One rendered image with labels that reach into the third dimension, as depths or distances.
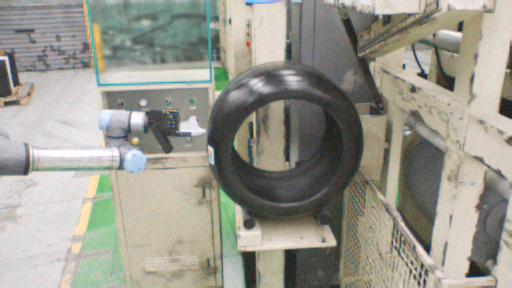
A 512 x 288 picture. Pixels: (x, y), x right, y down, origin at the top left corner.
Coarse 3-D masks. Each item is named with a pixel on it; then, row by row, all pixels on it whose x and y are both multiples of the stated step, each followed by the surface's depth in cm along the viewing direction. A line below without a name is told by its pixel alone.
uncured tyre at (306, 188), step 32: (288, 64) 151; (224, 96) 147; (256, 96) 139; (288, 96) 139; (320, 96) 140; (224, 128) 142; (352, 128) 145; (224, 160) 146; (320, 160) 177; (352, 160) 149; (224, 192) 154; (256, 192) 173; (288, 192) 176; (320, 192) 153
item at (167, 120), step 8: (152, 112) 148; (160, 112) 148; (168, 112) 151; (176, 112) 151; (144, 120) 147; (152, 120) 149; (160, 120) 149; (168, 120) 149; (176, 120) 148; (144, 128) 148; (160, 128) 150; (168, 128) 150; (176, 128) 150
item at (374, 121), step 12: (360, 108) 195; (372, 108) 192; (372, 120) 177; (384, 120) 178; (372, 132) 179; (384, 132) 179; (372, 144) 181; (372, 156) 183; (372, 168) 185; (360, 180) 186; (372, 180) 187
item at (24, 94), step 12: (0, 60) 659; (12, 60) 723; (0, 72) 650; (12, 72) 726; (0, 84) 654; (12, 84) 708; (24, 84) 752; (0, 96) 658; (12, 96) 669; (24, 96) 669
